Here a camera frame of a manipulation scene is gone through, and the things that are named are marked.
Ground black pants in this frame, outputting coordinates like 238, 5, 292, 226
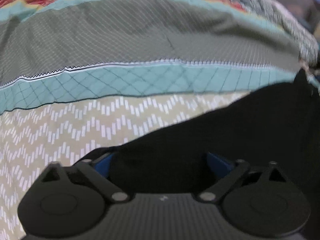
86, 70, 319, 239

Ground patterned bedspread with text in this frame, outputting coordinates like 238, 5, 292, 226
1, 0, 319, 239

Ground black white paisley cloth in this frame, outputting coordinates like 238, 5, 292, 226
217, 0, 320, 66

